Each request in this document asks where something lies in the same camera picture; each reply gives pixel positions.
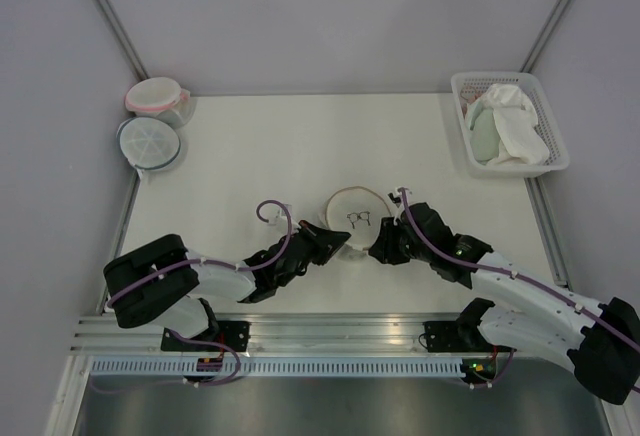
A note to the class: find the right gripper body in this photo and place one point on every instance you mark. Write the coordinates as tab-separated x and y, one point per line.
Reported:
397	248

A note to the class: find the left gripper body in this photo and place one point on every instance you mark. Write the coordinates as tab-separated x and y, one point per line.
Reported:
306	261

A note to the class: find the beige mesh laundry bag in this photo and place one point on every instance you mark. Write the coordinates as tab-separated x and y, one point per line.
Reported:
359	211

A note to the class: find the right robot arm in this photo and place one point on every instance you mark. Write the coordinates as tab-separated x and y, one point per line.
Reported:
597	342

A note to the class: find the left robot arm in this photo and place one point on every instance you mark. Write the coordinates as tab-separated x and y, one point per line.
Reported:
166	285

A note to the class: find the blue trimmed mesh laundry bag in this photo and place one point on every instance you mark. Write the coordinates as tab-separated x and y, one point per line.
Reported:
149	145

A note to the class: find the pink trimmed mesh laundry bag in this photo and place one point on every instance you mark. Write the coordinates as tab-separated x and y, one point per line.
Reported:
161	98

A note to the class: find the mint green cloth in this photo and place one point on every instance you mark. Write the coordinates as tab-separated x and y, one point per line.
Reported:
484	136

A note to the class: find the white plastic basket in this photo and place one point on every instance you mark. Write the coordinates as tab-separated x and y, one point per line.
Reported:
467	84

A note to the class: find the white cloth in basket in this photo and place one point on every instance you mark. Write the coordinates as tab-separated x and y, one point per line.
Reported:
516	121

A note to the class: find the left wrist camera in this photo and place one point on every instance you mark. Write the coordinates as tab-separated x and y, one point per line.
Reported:
281	217

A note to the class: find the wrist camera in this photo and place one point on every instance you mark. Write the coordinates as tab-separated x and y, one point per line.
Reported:
281	217
399	197

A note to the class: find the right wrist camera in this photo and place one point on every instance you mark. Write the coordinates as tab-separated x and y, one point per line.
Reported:
399	197

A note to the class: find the aluminium mounting rail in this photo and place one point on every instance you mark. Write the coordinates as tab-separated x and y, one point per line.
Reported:
275	334

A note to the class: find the right aluminium frame post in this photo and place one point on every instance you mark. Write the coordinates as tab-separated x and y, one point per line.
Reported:
550	26

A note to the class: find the aluminium frame post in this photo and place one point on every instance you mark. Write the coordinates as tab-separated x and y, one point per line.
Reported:
550	26
117	30

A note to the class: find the white slotted cable duct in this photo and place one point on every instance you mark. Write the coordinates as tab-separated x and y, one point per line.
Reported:
429	367

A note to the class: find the left aluminium frame post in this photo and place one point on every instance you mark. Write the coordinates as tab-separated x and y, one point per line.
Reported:
117	30

